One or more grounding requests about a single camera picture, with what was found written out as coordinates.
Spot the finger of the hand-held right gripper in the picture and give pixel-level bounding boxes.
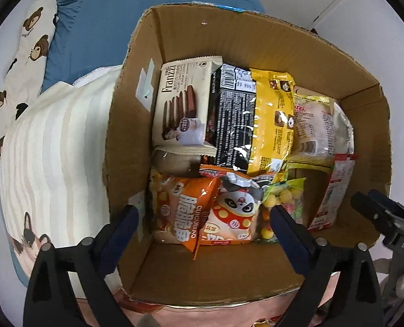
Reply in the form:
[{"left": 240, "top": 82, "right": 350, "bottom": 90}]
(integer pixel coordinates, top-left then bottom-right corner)
[
  {"left": 351, "top": 192, "right": 398, "bottom": 235},
  {"left": 368, "top": 188, "right": 404, "bottom": 223}
]

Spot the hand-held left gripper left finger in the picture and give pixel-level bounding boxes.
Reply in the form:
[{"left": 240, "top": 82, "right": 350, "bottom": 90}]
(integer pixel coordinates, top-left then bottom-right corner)
[{"left": 23, "top": 204, "right": 140, "bottom": 327}]

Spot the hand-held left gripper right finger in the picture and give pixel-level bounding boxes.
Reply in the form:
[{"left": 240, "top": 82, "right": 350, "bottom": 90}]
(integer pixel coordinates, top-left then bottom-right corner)
[{"left": 269, "top": 205, "right": 384, "bottom": 327}]

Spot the white red label packet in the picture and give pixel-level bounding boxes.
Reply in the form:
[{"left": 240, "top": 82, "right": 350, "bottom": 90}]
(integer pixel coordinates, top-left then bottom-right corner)
[{"left": 306, "top": 154, "right": 357, "bottom": 231}]

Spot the clear bag of colourful candy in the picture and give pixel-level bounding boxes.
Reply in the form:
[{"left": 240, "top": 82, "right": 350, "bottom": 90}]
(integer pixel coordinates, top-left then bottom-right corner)
[{"left": 259, "top": 176, "right": 307, "bottom": 243}]

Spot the panda print snack packet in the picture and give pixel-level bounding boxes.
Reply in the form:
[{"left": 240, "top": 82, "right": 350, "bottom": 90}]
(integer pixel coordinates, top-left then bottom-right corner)
[{"left": 198, "top": 164, "right": 261, "bottom": 246}]

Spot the orange snack packet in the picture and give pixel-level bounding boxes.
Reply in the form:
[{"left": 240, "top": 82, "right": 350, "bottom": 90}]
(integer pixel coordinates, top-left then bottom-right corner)
[{"left": 149, "top": 173, "right": 222, "bottom": 262}]

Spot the dark red snack packet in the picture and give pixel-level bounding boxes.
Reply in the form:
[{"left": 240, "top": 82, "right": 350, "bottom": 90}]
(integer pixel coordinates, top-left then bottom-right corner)
[{"left": 152, "top": 149, "right": 203, "bottom": 178}]

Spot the silver grey snack packet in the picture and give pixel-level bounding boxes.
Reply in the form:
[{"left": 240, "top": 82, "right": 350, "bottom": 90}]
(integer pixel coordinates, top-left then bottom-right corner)
[{"left": 291, "top": 87, "right": 337, "bottom": 165}]

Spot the large black yellow packet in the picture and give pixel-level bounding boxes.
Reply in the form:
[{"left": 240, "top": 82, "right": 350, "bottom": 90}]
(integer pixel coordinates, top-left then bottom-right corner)
[{"left": 204, "top": 63, "right": 297, "bottom": 179}]

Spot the white wafer packet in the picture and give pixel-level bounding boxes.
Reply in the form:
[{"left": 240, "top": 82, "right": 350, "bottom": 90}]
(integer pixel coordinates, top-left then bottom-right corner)
[{"left": 152, "top": 55, "right": 224, "bottom": 156}]

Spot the printed cardboard box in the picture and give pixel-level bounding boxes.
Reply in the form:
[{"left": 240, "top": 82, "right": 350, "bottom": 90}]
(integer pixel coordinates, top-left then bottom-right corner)
[{"left": 102, "top": 2, "right": 393, "bottom": 310}]

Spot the cat printed blanket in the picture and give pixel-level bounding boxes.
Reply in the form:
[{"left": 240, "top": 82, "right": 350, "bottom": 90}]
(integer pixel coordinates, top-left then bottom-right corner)
[{"left": 0, "top": 65, "right": 340, "bottom": 327}]

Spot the bear print pillow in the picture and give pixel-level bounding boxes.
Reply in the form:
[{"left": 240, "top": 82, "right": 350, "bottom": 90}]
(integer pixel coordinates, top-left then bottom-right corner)
[{"left": 0, "top": 0, "right": 59, "bottom": 165}]

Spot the blue pillow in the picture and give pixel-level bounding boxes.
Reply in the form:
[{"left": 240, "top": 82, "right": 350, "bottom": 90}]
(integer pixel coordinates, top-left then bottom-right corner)
[{"left": 39, "top": 0, "right": 266, "bottom": 95}]

